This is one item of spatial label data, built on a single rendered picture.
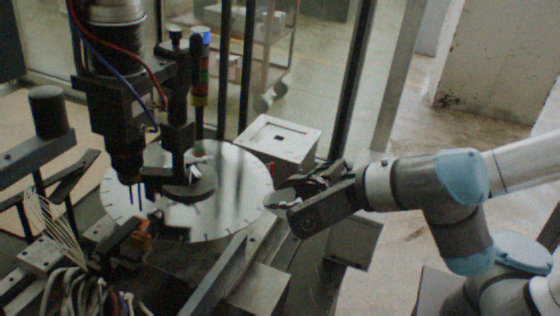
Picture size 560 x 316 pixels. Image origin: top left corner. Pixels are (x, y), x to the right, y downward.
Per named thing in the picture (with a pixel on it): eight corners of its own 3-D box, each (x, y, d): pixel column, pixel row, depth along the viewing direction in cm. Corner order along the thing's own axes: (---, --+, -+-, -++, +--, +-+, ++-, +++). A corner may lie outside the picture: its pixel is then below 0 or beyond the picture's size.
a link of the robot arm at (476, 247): (491, 224, 66) (471, 169, 62) (503, 276, 57) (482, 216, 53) (442, 235, 70) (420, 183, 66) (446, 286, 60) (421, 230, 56)
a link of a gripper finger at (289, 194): (277, 191, 78) (318, 186, 72) (259, 208, 74) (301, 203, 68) (271, 176, 77) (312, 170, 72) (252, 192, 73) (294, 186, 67)
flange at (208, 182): (217, 200, 79) (217, 189, 78) (156, 199, 77) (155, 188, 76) (218, 166, 88) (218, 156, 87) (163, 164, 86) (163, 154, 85)
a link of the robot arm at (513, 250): (518, 278, 85) (548, 229, 77) (533, 332, 74) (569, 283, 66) (461, 264, 87) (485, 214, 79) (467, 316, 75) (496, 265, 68)
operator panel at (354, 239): (351, 191, 120) (362, 147, 112) (389, 203, 117) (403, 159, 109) (322, 257, 98) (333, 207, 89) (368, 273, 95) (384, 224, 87)
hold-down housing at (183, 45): (178, 138, 73) (176, 21, 62) (199, 148, 71) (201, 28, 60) (155, 151, 69) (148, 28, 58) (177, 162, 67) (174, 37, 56)
